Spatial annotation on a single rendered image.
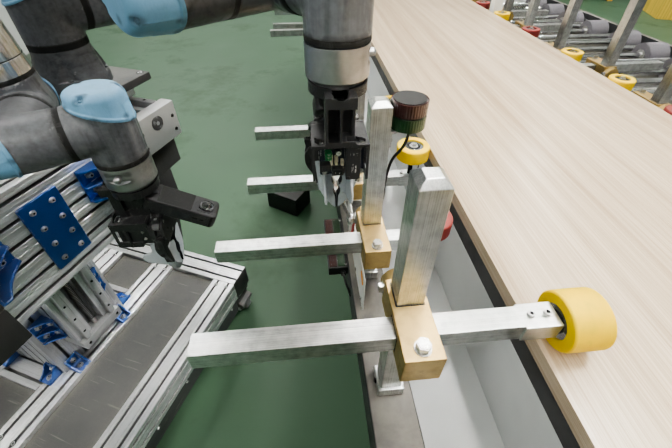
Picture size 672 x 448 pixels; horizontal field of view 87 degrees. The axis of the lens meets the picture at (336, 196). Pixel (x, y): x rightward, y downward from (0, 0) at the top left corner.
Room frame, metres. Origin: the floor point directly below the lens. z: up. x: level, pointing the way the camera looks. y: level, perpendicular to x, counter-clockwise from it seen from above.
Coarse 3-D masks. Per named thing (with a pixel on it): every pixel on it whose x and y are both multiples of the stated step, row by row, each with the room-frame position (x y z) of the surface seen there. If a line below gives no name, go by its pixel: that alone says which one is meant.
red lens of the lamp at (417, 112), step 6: (396, 102) 0.52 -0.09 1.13; (426, 102) 0.52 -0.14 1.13; (396, 108) 0.51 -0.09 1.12; (402, 108) 0.51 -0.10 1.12; (408, 108) 0.50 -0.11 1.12; (414, 108) 0.50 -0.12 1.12; (420, 108) 0.50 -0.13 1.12; (426, 108) 0.51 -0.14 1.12; (396, 114) 0.51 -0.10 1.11; (402, 114) 0.50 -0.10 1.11; (408, 114) 0.50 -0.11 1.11; (414, 114) 0.50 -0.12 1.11; (420, 114) 0.50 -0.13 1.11; (426, 114) 0.52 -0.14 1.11
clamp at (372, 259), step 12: (360, 216) 0.53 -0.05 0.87; (360, 228) 0.50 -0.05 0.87; (372, 228) 0.50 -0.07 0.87; (384, 228) 0.50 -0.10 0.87; (372, 240) 0.47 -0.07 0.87; (384, 240) 0.47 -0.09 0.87; (372, 252) 0.44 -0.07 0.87; (384, 252) 0.44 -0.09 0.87; (372, 264) 0.44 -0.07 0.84; (384, 264) 0.44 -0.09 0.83
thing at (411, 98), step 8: (400, 96) 0.53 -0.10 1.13; (408, 96) 0.53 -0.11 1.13; (416, 96) 0.53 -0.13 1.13; (424, 96) 0.53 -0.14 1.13; (408, 104) 0.51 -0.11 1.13; (416, 104) 0.51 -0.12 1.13; (408, 120) 0.50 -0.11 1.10; (416, 120) 0.50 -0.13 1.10; (408, 136) 0.53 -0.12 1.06; (392, 160) 0.53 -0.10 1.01; (384, 192) 0.53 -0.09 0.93
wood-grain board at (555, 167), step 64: (384, 0) 2.38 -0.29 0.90; (448, 0) 2.38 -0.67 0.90; (384, 64) 1.32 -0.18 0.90; (448, 64) 1.32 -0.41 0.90; (512, 64) 1.32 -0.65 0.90; (576, 64) 1.32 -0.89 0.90; (448, 128) 0.84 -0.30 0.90; (512, 128) 0.84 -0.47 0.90; (576, 128) 0.84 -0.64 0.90; (640, 128) 0.84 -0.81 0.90; (512, 192) 0.57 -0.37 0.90; (576, 192) 0.57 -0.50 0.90; (640, 192) 0.57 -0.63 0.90; (512, 256) 0.40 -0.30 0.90; (576, 256) 0.40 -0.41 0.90; (640, 256) 0.40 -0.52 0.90; (640, 320) 0.28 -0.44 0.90; (576, 384) 0.19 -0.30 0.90; (640, 384) 0.19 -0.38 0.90
